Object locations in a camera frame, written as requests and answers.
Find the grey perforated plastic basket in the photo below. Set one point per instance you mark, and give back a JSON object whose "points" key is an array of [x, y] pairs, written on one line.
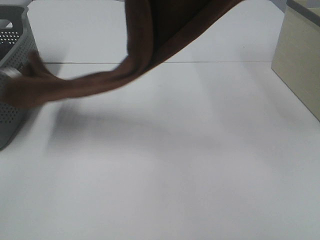
{"points": [[15, 44]]}

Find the beige storage box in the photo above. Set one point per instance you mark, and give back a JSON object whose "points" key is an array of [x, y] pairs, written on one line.
{"points": [[296, 60]]}

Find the brown towel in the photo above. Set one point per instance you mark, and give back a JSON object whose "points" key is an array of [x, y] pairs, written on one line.
{"points": [[156, 30]]}

